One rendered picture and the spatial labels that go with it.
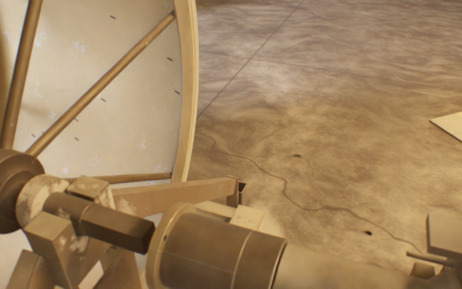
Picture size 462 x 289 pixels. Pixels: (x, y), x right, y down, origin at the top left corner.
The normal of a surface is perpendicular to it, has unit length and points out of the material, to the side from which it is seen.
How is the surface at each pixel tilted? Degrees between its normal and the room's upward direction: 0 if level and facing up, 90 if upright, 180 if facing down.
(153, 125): 66
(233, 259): 28
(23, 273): 35
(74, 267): 90
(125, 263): 90
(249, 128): 0
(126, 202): 90
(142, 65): 83
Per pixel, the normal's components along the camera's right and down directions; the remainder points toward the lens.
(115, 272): 0.93, 0.20
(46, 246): -0.36, 0.52
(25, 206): -0.27, -0.12
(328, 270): -0.03, -0.78
